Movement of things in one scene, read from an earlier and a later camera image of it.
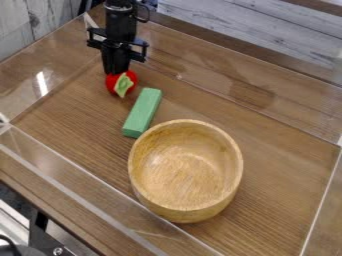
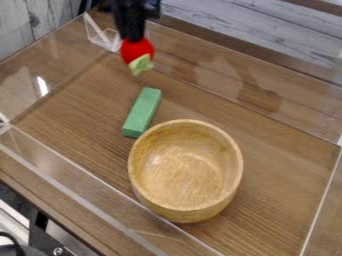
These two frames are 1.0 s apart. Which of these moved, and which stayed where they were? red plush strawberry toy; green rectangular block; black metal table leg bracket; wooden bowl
Moved: red plush strawberry toy
Stayed: green rectangular block; black metal table leg bracket; wooden bowl
